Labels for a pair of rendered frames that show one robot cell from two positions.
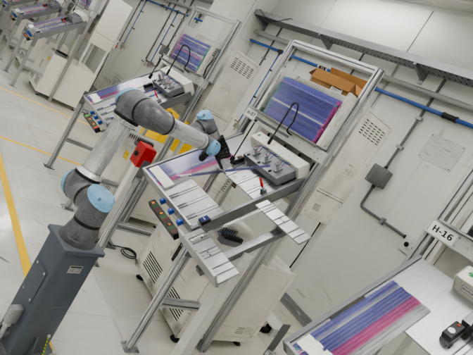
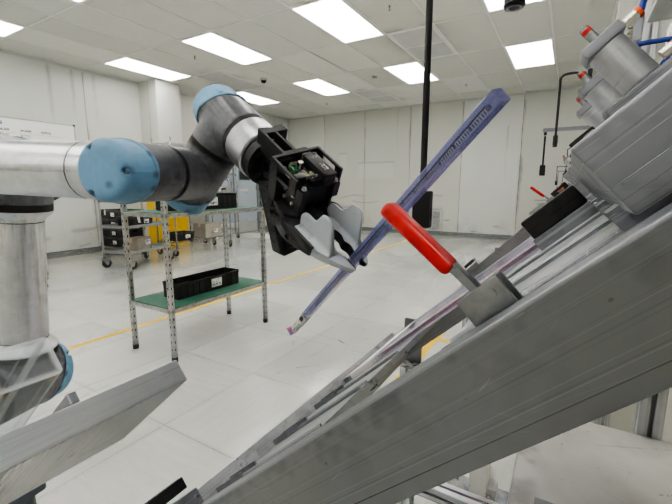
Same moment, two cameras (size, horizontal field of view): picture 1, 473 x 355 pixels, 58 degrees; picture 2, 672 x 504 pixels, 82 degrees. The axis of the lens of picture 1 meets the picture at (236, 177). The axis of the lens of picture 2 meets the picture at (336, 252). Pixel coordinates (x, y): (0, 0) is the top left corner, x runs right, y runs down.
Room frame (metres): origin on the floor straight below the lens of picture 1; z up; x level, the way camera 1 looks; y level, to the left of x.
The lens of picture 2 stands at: (2.10, -0.36, 1.10)
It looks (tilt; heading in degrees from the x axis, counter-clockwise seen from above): 9 degrees down; 73
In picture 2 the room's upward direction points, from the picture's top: straight up
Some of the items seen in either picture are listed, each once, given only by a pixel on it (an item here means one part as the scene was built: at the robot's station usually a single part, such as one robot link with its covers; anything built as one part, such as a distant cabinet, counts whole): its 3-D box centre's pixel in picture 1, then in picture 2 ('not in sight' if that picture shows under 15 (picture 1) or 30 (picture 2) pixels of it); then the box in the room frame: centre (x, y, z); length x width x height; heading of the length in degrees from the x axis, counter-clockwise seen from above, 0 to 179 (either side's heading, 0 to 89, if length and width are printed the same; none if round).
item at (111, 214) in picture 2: not in sight; (123, 231); (0.59, 6.84, 0.38); 0.65 x 0.46 x 0.75; 135
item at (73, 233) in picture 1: (83, 229); not in sight; (1.64, 0.42, 0.60); 0.15 x 0.15 x 0.10
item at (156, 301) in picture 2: not in sight; (202, 263); (1.98, 2.64, 0.55); 0.91 x 0.46 x 1.10; 42
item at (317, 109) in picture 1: (304, 110); not in sight; (2.58, -0.14, 1.52); 0.51 x 0.13 x 0.27; 42
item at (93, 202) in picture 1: (95, 204); not in sight; (1.64, 0.43, 0.72); 0.13 x 0.12 x 0.14; 58
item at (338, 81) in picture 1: (344, 84); not in sight; (2.86, -0.28, 1.82); 0.68 x 0.30 x 0.20; 42
